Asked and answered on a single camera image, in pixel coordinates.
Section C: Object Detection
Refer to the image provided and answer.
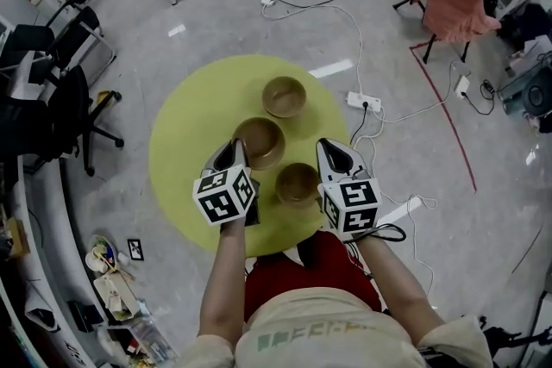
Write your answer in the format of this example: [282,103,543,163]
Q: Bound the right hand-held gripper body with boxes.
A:
[317,178,383,242]

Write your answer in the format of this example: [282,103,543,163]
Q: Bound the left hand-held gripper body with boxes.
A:
[192,165,262,228]

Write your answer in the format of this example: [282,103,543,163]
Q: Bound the tan bowl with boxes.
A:
[231,116,286,172]
[261,75,308,119]
[274,162,323,208]

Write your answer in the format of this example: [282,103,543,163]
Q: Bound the person's left forearm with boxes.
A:
[197,219,250,348]

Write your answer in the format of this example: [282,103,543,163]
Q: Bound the person's right forearm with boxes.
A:
[351,234,448,348]

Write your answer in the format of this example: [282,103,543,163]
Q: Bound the round table with yellow-green cloth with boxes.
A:
[148,54,351,259]

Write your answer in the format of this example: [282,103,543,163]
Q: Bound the person's red trousers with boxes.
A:
[243,229,384,322]

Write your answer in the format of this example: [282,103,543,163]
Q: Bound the black-white printed tag card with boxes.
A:
[127,238,146,262]

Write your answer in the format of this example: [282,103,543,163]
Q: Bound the red floor tape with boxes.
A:
[409,41,479,195]

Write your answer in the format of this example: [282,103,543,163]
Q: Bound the colourful plate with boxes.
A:
[88,234,117,268]

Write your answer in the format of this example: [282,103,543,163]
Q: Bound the person's beige shirt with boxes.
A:
[172,299,495,368]

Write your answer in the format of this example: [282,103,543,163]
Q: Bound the white paper cup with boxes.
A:
[85,252,109,275]

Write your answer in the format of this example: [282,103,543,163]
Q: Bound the beige box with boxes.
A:
[93,271,141,321]

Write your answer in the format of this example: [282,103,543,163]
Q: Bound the black swivel office chair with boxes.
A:
[0,64,126,178]

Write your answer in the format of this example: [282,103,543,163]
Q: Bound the curved white desk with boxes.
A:
[0,154,113,368]

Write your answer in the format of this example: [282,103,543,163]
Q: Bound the black box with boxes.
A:
[67,299,104,333]

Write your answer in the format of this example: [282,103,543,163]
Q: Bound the cardboard box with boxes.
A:
[6,217,31,259]

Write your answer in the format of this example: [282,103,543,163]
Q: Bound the dark blue chair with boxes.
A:
[499,3,552,53]

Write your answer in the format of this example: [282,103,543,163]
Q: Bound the white cabinet red label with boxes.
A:
[0,0,42,31]

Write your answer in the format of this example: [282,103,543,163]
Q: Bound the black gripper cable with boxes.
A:
[342,222,407,246]

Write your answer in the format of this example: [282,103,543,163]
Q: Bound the white power cable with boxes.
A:
[260,2,366,96]

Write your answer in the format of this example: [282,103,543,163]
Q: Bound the black metal-frame armchair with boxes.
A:
[0,0,117,90]

